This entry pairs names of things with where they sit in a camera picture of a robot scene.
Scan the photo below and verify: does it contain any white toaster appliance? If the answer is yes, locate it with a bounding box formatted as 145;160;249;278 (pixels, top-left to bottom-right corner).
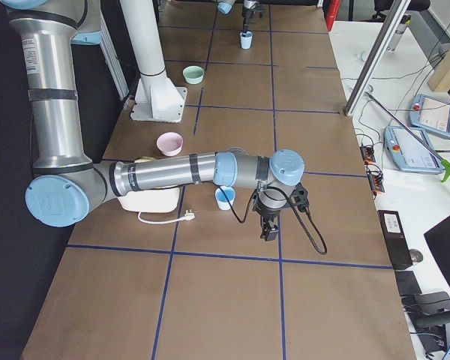
118;188;180;213

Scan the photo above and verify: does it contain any pink bowl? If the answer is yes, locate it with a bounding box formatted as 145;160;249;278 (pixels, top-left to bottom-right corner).
156;132;184;157

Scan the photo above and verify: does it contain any white camera mast with base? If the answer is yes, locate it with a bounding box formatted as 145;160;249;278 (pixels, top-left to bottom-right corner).
120;0;188;123

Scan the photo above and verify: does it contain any aluminium frame post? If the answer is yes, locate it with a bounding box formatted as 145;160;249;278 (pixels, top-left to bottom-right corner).
343;0;410;116

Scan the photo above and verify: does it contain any white power cord with plug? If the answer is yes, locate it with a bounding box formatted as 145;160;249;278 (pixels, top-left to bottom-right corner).
136;208;197;225

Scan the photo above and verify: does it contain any far teach pendant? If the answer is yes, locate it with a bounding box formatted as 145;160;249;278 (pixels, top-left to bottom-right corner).
409;94;450;139

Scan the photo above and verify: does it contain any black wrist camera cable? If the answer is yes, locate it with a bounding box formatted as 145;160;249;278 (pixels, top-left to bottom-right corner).
227;185;328;256

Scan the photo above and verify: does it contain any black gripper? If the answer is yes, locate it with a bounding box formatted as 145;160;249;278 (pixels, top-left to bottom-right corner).
254;199;281;242
241;5;264;35

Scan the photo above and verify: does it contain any teach pendant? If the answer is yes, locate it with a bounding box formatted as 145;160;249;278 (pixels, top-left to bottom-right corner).
383;126;444;174
409;94;450;139

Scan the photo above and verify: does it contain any near teach pendant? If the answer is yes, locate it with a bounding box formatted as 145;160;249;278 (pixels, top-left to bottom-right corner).
383;126;444;174

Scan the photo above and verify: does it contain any mint green bowl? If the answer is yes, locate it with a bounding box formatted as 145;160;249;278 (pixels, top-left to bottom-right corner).
182;65;205;85

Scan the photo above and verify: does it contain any black box with label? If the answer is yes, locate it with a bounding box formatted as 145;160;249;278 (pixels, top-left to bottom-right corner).
377;210;413;270

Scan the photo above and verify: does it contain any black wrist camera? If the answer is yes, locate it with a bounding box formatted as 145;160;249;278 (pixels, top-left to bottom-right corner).
289;182;310;214

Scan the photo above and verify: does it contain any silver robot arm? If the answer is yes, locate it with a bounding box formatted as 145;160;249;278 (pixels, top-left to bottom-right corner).
217;0;265;35
5;1;305;241

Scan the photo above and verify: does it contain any green handled air blow gun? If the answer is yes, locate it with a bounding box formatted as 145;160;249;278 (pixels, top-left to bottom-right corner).
365;91;450;182

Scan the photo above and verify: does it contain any pale blue cup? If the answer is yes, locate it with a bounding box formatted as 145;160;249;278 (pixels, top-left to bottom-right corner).
239;31;253;50

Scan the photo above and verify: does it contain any blue cup near arm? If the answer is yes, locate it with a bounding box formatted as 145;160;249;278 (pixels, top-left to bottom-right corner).
215;186;236;211

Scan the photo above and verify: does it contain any bread slice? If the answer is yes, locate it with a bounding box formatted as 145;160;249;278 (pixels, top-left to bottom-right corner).
134;157;155;163

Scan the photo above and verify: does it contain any orange black connector strip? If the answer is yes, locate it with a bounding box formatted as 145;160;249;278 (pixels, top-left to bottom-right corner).
360;145;385;198

